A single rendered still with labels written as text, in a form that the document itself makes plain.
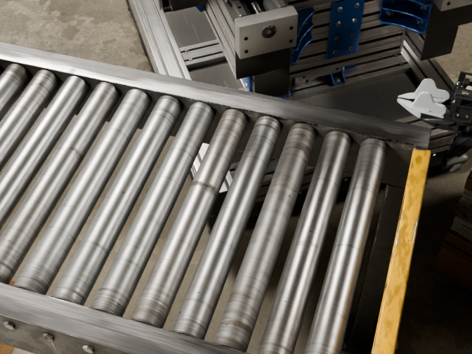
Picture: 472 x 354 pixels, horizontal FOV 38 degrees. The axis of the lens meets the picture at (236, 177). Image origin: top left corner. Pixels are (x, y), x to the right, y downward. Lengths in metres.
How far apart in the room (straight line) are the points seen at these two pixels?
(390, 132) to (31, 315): 0.67
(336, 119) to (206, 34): 1.17
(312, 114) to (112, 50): 1.52
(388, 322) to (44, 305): 0.50
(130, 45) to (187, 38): 0.39
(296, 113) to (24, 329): 0.59
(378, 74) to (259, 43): 0.75
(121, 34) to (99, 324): 1.84
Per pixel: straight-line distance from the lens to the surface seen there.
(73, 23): 2.83
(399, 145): 1.23
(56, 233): 1.13
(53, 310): 1.06
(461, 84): 1.31
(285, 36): 1.54
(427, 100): 1.30
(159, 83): 1.32
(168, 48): 2.28
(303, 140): 1.21
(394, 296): 1.02
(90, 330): 1.03
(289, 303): 1.02
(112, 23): 2.79
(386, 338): 0.99
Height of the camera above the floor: 1.70
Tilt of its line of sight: 51 degrees down
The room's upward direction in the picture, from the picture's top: 3 degrees counter-clockwise
